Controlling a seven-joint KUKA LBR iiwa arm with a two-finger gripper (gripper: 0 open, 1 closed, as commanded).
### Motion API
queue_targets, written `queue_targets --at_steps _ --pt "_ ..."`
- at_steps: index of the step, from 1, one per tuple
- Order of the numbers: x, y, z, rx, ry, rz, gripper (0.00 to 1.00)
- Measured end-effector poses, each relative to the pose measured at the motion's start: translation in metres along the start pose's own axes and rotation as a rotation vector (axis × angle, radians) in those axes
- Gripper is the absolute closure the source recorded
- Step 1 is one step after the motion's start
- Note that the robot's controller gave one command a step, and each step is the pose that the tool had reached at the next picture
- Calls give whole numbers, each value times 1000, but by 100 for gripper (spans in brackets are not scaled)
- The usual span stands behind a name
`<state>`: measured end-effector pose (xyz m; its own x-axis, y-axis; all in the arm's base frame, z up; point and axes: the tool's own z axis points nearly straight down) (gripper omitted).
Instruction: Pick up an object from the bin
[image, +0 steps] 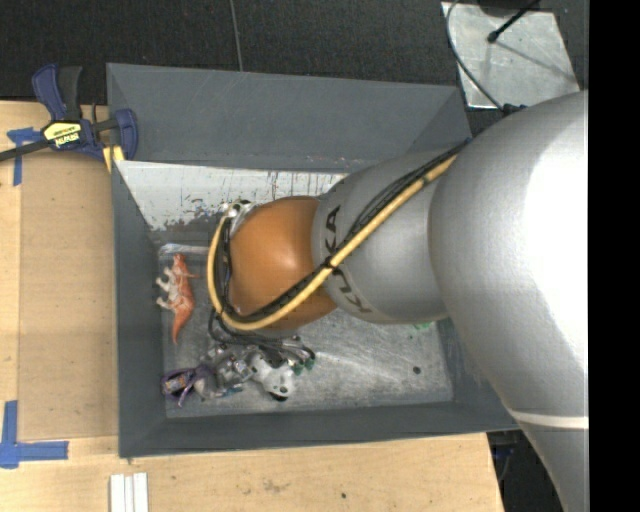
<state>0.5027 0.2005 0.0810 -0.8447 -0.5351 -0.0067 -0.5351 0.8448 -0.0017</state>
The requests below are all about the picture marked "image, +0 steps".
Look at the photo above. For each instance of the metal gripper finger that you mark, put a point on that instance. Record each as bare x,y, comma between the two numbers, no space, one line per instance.
212,382
240,374

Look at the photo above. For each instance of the white spotted toy animal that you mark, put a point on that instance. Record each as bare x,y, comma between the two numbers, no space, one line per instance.
272,377

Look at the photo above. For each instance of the purple toy figure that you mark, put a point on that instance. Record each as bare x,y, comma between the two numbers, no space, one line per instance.
176,382

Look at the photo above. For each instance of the orange toy dinosaur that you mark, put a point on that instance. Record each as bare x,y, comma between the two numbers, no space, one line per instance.
181,295

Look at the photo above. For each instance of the pale wood board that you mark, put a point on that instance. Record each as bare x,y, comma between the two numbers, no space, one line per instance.
65,300

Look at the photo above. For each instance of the small green object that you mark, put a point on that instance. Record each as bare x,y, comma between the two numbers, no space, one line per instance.
422,327

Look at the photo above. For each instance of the grey metal bin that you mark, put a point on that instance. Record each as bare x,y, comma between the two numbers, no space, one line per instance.
280,120

